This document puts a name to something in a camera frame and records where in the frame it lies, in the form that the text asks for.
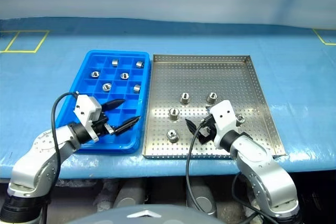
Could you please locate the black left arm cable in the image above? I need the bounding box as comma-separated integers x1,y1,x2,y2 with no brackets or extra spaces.
51,91,81,190

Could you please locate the black cable loop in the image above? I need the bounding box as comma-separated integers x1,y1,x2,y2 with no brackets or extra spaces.
232,173,272,224

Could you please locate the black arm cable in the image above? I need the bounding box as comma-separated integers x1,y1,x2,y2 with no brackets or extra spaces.
185,115,212,218
51,91,81,190

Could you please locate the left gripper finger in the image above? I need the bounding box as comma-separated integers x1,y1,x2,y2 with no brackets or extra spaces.
101,99,126,112
112,115,141,136

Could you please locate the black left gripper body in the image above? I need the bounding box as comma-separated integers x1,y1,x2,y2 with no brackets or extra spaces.
91,110,117,137

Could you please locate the blue compartment tray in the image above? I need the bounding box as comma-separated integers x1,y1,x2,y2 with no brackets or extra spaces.
54,49,152,154

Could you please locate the grey foam-wrapped tube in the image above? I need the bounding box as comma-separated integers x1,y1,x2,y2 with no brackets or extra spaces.
94,179,120,213

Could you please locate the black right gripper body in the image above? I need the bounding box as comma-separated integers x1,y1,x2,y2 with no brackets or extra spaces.
199,121,218,141

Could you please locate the metal nut on tray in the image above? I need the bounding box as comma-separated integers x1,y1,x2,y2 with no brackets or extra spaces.
206,91,218,104

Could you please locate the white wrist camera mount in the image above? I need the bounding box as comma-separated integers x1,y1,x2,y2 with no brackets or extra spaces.
208,100,241,148
72,94,103,142

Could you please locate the perforated metal tray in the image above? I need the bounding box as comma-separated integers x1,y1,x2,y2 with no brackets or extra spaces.
142,54,287,159

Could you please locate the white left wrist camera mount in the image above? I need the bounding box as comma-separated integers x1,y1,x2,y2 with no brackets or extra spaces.
72,94,103,142

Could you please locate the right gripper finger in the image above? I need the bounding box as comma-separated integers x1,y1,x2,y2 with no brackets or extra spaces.
198,132,212,145
185,118,198,134

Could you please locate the grey robot torso with emblem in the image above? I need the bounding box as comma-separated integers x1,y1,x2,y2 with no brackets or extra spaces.
65,204,220,224

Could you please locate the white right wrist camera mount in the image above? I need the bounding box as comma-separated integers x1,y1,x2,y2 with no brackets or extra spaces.
208,100,241,148

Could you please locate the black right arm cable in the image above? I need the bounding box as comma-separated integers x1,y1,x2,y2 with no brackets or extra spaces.
185,115,212,218

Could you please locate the grey rounded cylinder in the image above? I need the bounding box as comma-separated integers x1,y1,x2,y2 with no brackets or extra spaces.
114,182,145,209
190,185,217,215

